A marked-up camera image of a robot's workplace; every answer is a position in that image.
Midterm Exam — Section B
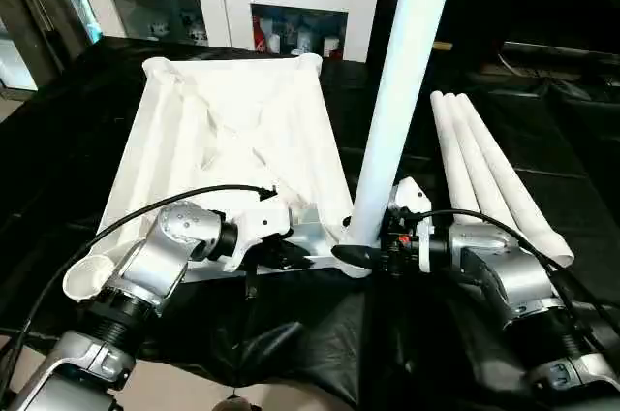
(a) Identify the long grey metal bar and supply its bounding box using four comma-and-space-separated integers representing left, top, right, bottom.
501, 41, 620, 62

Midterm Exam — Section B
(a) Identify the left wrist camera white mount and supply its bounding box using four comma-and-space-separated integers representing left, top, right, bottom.
225, 185, 295, 274

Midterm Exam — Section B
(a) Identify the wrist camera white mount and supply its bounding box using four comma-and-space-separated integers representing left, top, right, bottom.
225, 185, 295, 274
387, 176, 432, 274

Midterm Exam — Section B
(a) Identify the white plastic table top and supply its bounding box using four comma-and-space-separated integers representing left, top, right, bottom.
62, 52, 374, 305

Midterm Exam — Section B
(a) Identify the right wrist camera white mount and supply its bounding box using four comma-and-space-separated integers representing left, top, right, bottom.
387, 176, 432, 274

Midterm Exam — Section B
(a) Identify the black left wrist camera cable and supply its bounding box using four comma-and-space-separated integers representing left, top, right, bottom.
0, 183, 277, 383

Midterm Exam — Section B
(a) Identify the black plastic mat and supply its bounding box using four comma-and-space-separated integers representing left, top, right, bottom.
0, 32, 620, 411

